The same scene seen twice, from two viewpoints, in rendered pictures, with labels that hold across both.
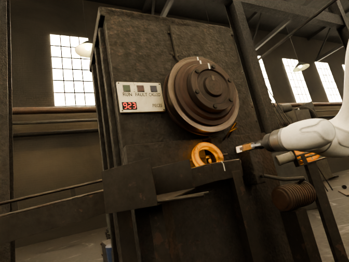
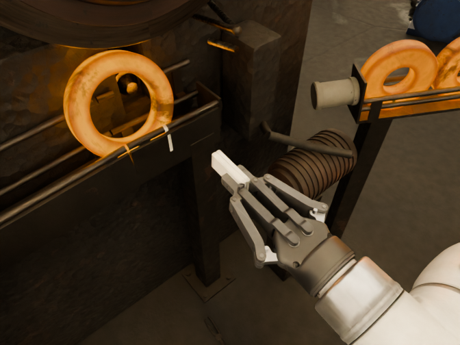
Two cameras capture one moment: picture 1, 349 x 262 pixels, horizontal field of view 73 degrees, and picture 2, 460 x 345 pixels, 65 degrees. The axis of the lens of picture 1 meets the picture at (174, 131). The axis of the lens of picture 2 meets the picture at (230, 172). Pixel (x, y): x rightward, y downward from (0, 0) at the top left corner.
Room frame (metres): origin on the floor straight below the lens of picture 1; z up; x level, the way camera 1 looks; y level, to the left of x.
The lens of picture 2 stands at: (0.78, -0.22, 1.13)
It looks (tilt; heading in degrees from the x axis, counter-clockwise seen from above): 48 degrees down; 347
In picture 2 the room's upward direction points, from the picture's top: straight up
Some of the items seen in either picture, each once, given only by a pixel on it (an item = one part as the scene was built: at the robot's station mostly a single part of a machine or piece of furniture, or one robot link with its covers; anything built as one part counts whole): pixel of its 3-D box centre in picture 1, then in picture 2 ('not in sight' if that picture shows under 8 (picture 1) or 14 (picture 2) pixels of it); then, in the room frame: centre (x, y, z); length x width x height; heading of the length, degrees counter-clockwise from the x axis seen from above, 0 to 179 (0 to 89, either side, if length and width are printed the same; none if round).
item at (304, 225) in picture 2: not in sight; (278, 209); (1.05, -0.35, 0.73); 0.11 x 0.01 x 0.04; 25
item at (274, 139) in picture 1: (282, 140); (354, 296); (0.91, -0.40, 0.72); 0.09 x 0.06 x 0.09; 117
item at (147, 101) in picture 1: (141, 97); not in sight; (1.24, 0.15, 1.15); 0.26 x 0.02 x 0.18; 117
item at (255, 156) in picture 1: (251, 164); (248, 83); (1.42, -0.41, 0.68); 0.11 x 0.08 x 0.24; 27
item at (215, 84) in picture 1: (212, 87); not in sight; (1.21, -0.25, 1.11); 0.28 x 0.06 x 0.28; 117
